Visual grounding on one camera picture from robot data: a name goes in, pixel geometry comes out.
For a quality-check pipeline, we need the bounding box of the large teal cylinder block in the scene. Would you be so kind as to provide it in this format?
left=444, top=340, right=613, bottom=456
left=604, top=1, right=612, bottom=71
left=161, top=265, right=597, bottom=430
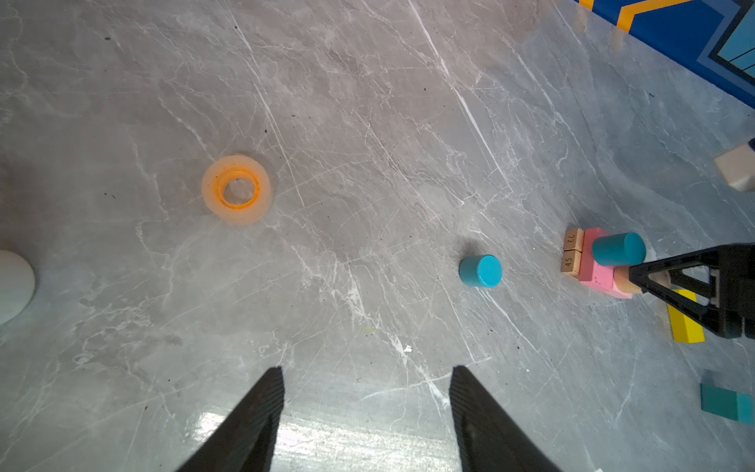
left=592, top=232, right=647, bottom=267

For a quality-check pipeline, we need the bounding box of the green cap white bottle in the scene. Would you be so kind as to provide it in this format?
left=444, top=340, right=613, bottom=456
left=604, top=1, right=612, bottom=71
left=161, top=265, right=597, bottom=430
left=0, top=250, right=35, bottom=324

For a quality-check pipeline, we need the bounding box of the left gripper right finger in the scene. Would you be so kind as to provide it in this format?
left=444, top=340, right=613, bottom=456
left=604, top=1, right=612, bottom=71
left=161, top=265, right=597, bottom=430
left=449, top=366, right=558, bottom=471

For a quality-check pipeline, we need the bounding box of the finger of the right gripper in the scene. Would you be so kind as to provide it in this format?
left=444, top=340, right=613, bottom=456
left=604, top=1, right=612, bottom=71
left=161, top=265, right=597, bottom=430
left=628, top=243, right=754, bottom=339

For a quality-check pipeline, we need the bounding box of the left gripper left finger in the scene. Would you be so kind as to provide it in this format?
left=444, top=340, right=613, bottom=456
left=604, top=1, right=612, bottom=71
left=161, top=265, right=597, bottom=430
left=180, top=367, right=285, bottom=472

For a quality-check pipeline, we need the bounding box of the yellow wood block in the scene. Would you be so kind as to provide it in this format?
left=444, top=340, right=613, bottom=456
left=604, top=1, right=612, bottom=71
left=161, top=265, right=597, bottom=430
left=668, top=305, right=706, bottom=344

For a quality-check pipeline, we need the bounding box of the small teal cylinder block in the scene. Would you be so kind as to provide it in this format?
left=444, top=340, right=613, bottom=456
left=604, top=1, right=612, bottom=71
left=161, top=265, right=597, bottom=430
left=458, top=255, right=503, bottom=288

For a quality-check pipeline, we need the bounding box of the teal cube block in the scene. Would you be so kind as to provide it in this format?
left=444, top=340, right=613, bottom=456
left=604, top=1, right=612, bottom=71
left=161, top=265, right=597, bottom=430
left=700, top=383, right=754, bottom=426

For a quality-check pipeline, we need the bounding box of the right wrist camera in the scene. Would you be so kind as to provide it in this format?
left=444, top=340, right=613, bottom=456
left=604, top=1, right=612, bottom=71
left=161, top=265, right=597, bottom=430
left=714, top=139, right=755, bottom=193

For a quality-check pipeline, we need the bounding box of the dark pink wood block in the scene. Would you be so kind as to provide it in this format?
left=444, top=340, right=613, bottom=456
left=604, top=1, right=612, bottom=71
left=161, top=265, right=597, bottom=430
left=578, top=228, right=633, bottom=299

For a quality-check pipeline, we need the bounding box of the orange tape roll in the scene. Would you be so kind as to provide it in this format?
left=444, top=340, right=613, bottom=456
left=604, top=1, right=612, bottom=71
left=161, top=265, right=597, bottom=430
left=202, top=155, right=273, bottom=225

